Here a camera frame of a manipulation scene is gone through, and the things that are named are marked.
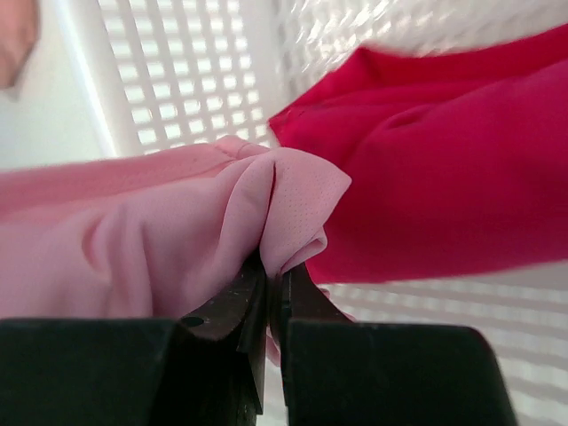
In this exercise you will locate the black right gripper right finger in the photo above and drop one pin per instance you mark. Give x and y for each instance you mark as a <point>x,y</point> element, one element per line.
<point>337,371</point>

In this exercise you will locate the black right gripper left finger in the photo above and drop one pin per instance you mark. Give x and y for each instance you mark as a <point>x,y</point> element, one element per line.
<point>206,368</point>

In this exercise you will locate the light pink t-shirt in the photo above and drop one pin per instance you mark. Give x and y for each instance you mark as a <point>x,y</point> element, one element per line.
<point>158,234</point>

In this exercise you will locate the red rolled t-shirt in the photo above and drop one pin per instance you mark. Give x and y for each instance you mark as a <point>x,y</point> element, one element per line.
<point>458,162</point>

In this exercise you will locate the white plastic basket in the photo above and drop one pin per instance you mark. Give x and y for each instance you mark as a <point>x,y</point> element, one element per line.
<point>158,74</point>

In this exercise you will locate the peach orange t-shirt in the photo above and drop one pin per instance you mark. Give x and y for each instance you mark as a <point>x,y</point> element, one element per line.
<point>19,33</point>

